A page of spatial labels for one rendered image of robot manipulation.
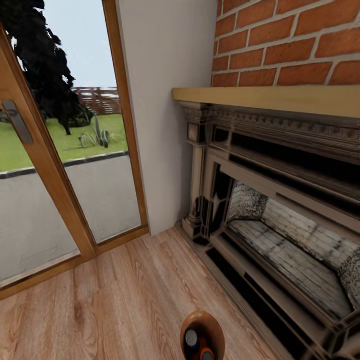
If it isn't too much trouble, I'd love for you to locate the trash can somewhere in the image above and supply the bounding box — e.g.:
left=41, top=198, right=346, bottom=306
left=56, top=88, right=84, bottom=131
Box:
left=179, top=310, right=226, bottom=360

